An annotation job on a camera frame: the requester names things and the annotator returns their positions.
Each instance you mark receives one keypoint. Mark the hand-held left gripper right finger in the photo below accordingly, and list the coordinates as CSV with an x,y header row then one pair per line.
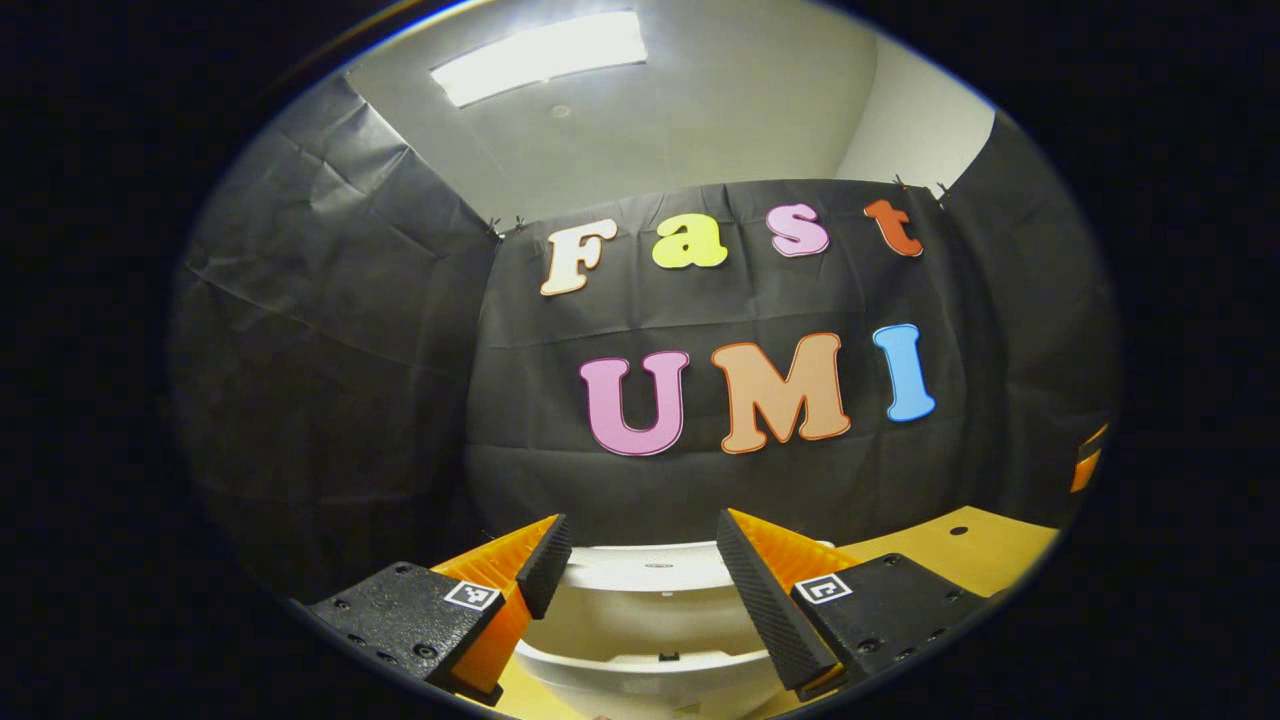
x,y
770,610

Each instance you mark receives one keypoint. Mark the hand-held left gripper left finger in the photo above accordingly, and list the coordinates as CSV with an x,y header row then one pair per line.
x,y
410,615

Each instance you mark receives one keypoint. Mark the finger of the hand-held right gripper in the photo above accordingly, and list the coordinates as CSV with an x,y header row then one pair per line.
x,y
1088,465

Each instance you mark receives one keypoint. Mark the white desktop garbage bin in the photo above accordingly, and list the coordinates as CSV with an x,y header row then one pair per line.
x,y
650,620

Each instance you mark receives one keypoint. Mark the wooden desktop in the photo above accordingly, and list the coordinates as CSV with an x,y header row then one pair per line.
x,y
950,545

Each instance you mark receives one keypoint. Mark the black backdrop cloth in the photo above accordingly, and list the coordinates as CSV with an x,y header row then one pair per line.
x,y
350,350

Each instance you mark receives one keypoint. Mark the rectangular ceiling light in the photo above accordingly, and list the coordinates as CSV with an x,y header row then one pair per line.
x,y
540,55

